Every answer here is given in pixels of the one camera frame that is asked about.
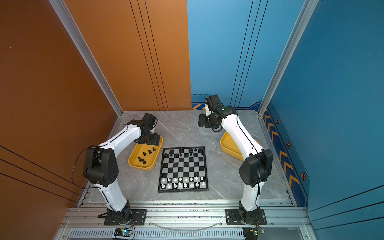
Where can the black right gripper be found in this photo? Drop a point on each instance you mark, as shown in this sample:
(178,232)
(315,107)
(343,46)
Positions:
(202,122)

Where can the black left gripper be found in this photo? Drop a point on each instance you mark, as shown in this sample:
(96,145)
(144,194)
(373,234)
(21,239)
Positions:
(155,142)

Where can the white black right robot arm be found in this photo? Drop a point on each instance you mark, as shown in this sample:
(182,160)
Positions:
(257,161)

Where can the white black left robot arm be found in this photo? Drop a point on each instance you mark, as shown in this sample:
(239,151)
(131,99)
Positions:
(101,167)

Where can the black white chess board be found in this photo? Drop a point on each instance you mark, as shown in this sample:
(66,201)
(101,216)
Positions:
(185,170)

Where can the left green circuit board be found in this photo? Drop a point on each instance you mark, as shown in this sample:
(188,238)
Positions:
(124,233)

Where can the green circuit board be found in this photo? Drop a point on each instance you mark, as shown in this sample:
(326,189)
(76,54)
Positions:
(252,233)
(124,233)

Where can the right green circuit board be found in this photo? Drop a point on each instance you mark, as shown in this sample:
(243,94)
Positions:
(252,233)

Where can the yellow left plastic tray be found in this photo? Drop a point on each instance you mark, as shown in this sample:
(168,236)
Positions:
(151,159)

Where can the yellow plastic tray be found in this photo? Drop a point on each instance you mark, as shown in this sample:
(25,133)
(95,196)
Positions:
(151,159)
(229,146)

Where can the yellow right plastic tray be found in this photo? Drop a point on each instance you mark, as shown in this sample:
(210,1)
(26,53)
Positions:
(229,146)

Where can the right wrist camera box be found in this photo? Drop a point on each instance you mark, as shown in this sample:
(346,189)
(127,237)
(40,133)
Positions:
(212,104)

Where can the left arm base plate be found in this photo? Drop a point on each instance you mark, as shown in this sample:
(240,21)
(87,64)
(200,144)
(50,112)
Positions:
(136,217)

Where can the aluminium front rail frame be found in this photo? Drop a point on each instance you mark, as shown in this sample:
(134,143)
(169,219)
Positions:
(188,220)

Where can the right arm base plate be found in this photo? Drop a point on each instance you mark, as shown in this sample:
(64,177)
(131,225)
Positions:
(241,217)

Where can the aluminium corner post right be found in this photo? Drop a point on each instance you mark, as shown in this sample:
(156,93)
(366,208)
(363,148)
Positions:
(294,38)

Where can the aluminium corner post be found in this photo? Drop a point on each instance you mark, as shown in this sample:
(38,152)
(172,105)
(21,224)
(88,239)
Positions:
(294,38)
(75,34)

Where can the aluminium corner post left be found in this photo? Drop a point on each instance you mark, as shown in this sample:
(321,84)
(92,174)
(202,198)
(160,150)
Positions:
(75,34)

